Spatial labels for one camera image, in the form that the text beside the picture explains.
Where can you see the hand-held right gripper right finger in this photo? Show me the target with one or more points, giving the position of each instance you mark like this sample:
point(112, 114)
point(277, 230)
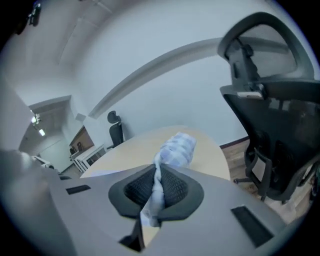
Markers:
point(217, 215)

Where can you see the ceiling light panel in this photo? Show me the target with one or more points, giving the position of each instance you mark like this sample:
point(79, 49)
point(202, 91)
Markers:
point(42, 132)
point(34, 119)

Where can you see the black mesh office chair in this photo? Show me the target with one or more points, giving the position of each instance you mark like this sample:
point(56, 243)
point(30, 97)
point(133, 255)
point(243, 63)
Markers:
point(287, 120)

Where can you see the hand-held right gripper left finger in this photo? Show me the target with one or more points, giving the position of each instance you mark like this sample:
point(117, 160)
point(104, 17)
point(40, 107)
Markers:
point(100, 207)

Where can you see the white desk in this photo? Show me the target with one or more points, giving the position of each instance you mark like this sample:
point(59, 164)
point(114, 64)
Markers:
point(92, 151)

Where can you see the black camera device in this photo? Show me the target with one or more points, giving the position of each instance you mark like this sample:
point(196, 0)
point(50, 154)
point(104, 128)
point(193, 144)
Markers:
point(35, 15)

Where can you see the blue checkered cloth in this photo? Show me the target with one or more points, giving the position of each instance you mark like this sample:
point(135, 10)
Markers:
point(178, 147)

